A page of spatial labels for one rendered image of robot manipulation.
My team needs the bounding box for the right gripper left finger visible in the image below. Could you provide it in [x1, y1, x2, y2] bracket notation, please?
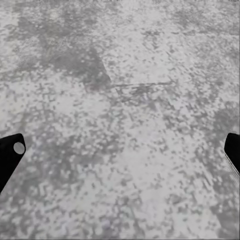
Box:
[0, 133, 26, 193]

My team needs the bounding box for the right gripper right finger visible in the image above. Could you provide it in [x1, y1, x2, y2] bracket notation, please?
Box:
[224, 133, 240, 173]

